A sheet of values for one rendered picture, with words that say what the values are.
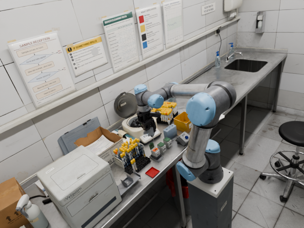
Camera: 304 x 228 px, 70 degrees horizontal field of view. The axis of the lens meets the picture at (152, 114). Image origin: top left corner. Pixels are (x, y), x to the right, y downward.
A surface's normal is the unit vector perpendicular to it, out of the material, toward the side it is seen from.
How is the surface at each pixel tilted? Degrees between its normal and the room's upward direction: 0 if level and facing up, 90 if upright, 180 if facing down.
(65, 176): 0
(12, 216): 89
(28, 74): 94
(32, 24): 90
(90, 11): 90
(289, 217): 0
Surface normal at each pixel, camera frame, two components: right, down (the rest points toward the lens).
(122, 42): 0.71, 0.29
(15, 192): -0.13, -0.84
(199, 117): -0.77, 0.33
